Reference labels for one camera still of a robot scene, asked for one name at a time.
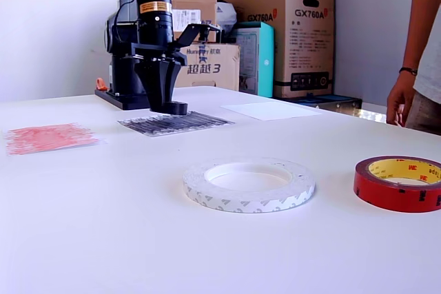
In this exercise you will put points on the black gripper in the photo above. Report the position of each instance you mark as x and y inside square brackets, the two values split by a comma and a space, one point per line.
[155, 49]

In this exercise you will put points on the white tape roll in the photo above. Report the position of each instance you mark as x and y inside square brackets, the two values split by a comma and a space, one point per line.
[241, 204]

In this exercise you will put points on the red tape roll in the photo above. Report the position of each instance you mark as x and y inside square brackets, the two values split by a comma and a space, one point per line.
[386, 197]

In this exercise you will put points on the person's right forearm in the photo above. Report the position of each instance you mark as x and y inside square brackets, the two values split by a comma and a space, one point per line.
[420, 15]

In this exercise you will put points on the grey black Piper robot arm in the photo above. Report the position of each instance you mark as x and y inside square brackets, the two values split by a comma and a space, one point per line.
[120, 73]

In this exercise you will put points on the person's right hand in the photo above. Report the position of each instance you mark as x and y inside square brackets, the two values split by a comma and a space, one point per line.
[399, 101]

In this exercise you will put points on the Huntkey cardboard box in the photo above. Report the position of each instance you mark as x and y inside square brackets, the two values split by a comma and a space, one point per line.
[213, 77]

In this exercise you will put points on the orange clamp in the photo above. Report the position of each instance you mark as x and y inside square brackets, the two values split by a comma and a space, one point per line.
[100, 84]

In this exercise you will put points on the black scribbled paper sheet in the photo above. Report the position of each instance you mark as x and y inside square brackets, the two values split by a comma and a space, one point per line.
[206, 123]

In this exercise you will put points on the small cardboard box with label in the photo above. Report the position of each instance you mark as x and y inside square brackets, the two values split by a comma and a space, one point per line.
[193, 1]

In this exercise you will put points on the clear plastic bag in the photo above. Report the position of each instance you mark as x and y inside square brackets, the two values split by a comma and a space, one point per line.
[225, 15]

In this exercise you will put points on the mint teal box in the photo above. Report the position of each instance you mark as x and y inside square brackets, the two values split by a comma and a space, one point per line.
[265, 63]

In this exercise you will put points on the blank white paper sheet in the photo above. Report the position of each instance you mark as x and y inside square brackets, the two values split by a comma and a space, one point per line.
[272, 111]

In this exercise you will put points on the red scribbled paper sheet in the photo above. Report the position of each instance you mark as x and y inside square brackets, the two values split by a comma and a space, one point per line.
[51, 139]

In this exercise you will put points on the GX760A cardboard box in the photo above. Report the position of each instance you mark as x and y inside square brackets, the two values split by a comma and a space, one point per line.
[282, 5]

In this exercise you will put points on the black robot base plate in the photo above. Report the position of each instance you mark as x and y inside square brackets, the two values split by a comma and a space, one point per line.
[120, 101]

